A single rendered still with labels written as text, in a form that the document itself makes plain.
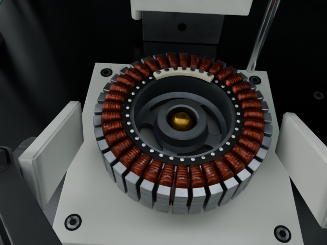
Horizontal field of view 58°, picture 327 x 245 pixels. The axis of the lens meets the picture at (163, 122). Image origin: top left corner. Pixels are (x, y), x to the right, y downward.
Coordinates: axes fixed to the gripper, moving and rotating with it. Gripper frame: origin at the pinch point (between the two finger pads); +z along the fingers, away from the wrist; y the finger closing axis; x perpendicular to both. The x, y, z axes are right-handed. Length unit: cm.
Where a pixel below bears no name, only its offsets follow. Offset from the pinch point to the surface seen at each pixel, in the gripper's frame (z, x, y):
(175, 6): -0.2, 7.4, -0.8
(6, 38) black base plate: 13.0, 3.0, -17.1
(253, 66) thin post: 8.4, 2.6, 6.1
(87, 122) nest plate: 3.5, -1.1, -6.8
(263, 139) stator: -0.6, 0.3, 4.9
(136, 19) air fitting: 13.5, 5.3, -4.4
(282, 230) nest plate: -2.7, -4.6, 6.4
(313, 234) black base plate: -1.9, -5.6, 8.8
